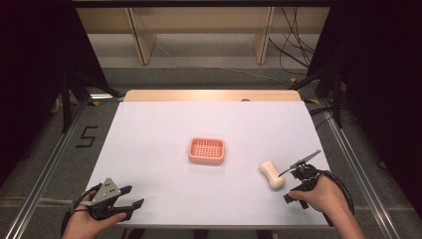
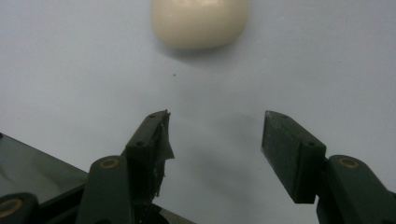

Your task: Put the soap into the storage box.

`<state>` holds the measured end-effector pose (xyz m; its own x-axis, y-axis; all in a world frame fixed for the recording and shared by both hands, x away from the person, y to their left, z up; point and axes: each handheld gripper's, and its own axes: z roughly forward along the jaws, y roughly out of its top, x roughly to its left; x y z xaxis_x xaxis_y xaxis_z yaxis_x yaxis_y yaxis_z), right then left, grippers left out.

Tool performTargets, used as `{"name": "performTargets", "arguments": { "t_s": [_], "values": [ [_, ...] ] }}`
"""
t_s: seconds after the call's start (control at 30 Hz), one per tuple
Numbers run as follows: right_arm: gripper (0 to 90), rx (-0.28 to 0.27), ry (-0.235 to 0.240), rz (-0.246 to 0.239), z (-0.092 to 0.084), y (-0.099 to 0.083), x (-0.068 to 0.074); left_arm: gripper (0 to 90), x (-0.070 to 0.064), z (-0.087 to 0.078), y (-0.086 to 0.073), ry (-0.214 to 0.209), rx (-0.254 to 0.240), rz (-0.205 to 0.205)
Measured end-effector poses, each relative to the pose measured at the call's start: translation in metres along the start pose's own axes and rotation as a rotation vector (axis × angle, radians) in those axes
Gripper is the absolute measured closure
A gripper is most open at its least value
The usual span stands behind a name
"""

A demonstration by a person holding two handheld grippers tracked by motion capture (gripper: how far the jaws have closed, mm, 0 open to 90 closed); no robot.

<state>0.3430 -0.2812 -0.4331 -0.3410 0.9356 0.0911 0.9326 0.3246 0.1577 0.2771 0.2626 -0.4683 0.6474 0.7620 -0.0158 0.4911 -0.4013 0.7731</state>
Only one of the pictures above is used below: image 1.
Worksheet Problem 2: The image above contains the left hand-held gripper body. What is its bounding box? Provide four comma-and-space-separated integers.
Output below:
89, 177, 129, 222

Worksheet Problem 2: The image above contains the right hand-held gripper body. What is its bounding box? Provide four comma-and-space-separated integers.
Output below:
290, 149, 322, 192

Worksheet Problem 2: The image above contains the white soap bar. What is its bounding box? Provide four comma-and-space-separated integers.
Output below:
258, 159, 287, 191

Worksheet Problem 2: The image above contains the pink soap dish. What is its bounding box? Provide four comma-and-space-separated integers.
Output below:
187, 136, 226, 166

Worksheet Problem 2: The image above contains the person's right hand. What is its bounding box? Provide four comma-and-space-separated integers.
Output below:
288, 174, 350, 217

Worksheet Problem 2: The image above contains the person's left hand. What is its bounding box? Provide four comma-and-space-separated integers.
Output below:
61, 204, 128, 239

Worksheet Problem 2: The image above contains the white table cover sheet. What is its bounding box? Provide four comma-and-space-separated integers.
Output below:
85, 101, 333, 230

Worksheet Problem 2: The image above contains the black metal stand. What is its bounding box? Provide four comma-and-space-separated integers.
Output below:
291, 63, 345, 129
59, 70, 122, 134

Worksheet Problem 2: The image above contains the wooden table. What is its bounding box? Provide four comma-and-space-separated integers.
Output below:
122, 89, 303, 103

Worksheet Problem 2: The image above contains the black curtain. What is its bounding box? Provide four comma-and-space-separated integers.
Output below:
0, 0, 112, 188
307, 0, 422, 208

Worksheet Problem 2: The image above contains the light wooden shelf unit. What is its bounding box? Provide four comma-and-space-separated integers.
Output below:
76, 6, 331, 66

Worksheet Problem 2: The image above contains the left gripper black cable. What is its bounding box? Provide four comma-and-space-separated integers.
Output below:
60, 182, 104, 235

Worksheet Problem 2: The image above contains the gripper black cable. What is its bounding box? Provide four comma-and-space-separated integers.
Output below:
316, 169, 355, 228
60, 182, 104, 235

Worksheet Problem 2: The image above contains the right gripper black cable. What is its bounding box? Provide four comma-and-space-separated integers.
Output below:
316, 169, 355, 228

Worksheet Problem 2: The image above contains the aluminium floor rail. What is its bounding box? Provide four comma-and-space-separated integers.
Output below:
318, 99, 401, 239
2, 99, 90, 239

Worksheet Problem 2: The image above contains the black floor cable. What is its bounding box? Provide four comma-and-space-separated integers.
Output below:
308, 105, 336, 131

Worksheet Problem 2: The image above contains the white floor cable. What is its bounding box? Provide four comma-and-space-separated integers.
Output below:
154, 42, 294, 86

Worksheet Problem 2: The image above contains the bundle of black cables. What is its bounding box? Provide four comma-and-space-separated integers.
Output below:
268, 6, 317, 77

